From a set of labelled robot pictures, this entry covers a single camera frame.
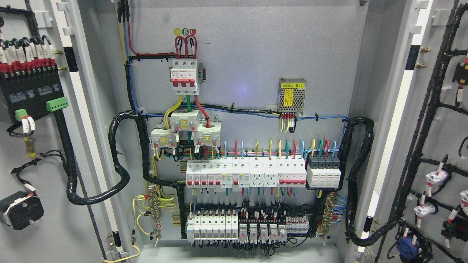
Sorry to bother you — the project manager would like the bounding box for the grey cabinet door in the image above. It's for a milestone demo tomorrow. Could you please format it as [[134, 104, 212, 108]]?
[[1, 0, 117, 263], [340, 0, 467, 263]]

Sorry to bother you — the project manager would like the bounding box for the white current transformer group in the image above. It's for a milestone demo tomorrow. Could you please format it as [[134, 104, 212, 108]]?
[[150, 109, 221, 149]]

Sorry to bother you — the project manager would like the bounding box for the white breaker and socket row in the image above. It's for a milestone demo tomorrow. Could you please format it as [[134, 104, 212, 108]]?
[[185, 157, 306, 191]]

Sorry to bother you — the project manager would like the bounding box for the metal mesh power supply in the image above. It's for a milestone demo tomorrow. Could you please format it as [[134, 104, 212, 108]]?
[[276, 78, 306, 114]]

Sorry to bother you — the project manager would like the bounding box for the red white main breaker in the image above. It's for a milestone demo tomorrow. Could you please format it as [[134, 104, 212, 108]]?
[[169, 59, 206, 95]]

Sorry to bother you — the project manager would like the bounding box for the black surge protector block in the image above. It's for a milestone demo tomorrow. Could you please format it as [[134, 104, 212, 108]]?
[[306, 154, 343, 192]]

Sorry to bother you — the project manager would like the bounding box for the lower relay terminal row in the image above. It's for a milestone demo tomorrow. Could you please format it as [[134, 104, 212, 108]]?
[[186, 208, 309, 246]]

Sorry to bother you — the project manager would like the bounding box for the black digital power meter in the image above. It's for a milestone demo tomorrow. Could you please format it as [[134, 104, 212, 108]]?
[[0, 69, 64, 124]]

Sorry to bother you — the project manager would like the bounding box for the black right cable harness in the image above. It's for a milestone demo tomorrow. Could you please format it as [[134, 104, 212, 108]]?
[[344, 117, 399, 247]]

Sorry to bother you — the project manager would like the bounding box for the black cable harness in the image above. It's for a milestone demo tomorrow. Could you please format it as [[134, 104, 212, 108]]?
[[344, 117, 399, 247], [53, 109, 188, 240]]

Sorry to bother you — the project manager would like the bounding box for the black left cable harness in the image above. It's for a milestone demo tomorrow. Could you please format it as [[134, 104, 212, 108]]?
[[53, 109, 188, 240]]

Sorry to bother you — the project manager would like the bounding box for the white rotary selector switch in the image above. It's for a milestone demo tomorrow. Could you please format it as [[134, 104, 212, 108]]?
[[0, 183, 44, 230]]

